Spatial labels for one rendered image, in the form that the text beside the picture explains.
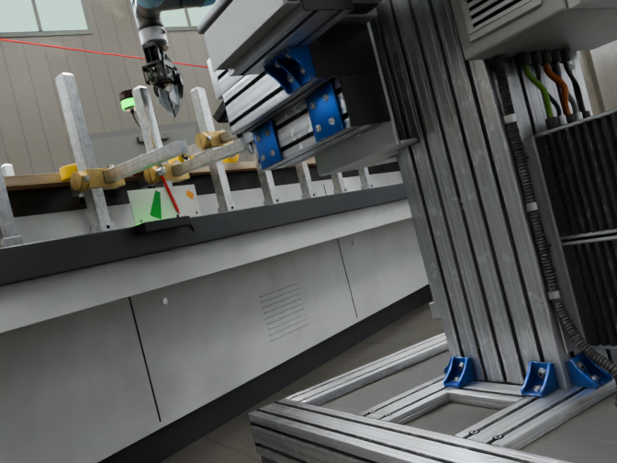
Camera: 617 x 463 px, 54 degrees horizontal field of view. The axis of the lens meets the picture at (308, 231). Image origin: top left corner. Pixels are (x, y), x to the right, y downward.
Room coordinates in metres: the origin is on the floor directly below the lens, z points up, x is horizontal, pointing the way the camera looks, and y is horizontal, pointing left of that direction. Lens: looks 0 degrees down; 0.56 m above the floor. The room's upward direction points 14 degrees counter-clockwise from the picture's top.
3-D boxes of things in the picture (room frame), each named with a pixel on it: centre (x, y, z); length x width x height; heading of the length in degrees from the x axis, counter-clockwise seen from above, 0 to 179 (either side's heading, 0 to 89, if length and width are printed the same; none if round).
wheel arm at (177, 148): (1.58, 0.42, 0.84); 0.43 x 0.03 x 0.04; 56
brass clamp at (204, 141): (2.03, 0.23, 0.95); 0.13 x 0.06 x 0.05; 146
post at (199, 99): (2.01, 0.24, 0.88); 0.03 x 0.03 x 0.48; 56
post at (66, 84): (1.59, 0.52, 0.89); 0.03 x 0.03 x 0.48; 56
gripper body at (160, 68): (1.76, 0.30, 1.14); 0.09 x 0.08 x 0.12; 166
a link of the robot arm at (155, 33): (1.77, 0.30, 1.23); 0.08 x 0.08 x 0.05
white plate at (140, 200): (1.76, 0.38, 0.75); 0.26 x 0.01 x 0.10; 146
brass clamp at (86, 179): (1.61, 0.51, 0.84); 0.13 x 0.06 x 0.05; 146
